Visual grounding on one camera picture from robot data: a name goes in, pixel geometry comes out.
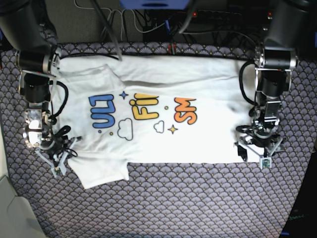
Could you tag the blue box at top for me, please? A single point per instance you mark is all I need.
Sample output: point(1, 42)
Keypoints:
point(154, 4)

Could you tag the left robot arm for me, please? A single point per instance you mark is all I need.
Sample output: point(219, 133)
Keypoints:
point(276, 56)

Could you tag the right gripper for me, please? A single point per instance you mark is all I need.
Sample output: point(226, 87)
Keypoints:
point(58, 148)

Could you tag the white printed T-shirt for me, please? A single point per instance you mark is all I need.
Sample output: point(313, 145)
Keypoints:
point(155, 109)

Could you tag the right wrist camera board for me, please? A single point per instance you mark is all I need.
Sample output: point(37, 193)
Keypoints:
point(57, 171)

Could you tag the red table clamp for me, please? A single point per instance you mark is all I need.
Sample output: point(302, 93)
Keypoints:
point(172, 49)

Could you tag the black power strip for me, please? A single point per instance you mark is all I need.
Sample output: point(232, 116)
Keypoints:
point(214, 13)

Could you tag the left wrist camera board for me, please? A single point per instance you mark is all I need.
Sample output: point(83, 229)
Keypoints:
point(265, 163)

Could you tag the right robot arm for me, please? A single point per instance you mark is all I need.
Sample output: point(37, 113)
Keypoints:
point(38, 61)

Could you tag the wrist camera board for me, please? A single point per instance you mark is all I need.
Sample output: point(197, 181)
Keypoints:
point(265, 163)
point(57, 171)

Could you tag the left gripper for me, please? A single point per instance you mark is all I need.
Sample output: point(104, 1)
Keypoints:
point(258, 141)

